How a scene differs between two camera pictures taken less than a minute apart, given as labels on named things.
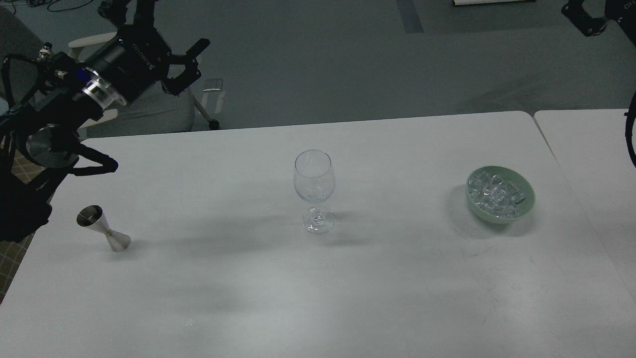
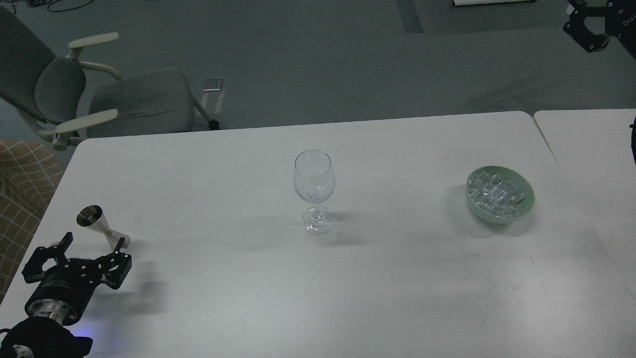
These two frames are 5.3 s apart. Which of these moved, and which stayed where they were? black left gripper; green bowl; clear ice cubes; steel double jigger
Moved: black left gripper
Stayed: green bowl; clear ice cubes; steel double jigger
